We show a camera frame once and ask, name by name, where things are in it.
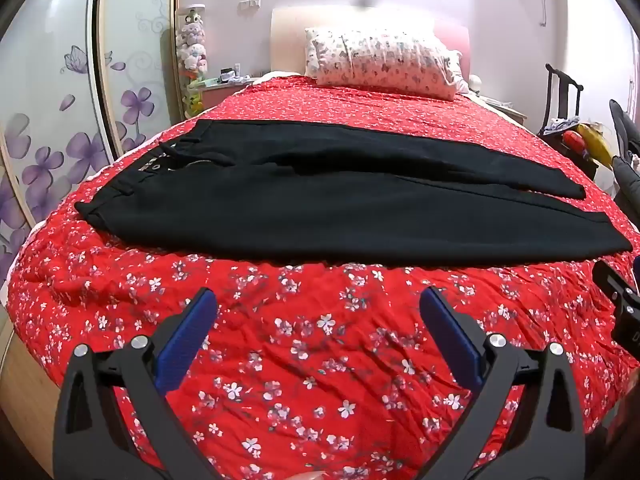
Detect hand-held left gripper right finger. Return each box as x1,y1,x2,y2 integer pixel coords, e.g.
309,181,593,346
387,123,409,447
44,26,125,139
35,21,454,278
419,286,587,480

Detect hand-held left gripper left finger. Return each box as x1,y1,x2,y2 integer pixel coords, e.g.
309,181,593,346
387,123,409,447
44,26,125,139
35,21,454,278
52,287,221,480

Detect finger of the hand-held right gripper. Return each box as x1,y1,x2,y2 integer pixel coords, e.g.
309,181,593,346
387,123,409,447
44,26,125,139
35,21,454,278
592,259,640,312

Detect black pants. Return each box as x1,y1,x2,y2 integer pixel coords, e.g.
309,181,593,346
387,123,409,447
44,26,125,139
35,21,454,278
75,119,633,267

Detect red floral bedspread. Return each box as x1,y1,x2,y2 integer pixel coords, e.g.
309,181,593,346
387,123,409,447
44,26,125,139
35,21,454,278
0,74,640,480

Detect dark grey jacket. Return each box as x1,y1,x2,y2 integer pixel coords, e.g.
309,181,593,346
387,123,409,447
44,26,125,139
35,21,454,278
607,100,640,201

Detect red bag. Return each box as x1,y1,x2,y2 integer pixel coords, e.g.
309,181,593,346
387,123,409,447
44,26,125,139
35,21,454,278
562,130,591,158

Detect black chair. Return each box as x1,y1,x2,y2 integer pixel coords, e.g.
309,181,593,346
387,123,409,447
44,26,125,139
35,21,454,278
537,63,586,136

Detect light wooden nightstand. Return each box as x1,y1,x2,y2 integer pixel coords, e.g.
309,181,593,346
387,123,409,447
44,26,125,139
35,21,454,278
480,92,528,128

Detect light pink pillow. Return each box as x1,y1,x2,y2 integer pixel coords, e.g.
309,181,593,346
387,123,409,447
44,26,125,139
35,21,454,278
452,52,474,95

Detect flower print wardrobe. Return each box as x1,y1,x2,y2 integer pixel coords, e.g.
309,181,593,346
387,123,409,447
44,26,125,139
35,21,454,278
0,0,181,281

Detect stack of plush toys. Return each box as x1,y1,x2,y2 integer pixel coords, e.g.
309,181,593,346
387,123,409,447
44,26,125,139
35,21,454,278
175,4,207,118

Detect floral print pillow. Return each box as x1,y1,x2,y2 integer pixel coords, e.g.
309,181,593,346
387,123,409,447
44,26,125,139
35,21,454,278
304,27,463,102

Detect pink cushion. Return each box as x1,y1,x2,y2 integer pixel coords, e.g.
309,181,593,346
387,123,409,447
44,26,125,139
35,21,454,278
432,22,473,61

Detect cream headboard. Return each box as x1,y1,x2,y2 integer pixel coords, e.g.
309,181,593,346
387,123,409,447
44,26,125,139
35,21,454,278
270,6,436,78

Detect wooden bed frame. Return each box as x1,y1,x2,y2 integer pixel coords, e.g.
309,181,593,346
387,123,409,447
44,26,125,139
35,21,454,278
0,320,56,476

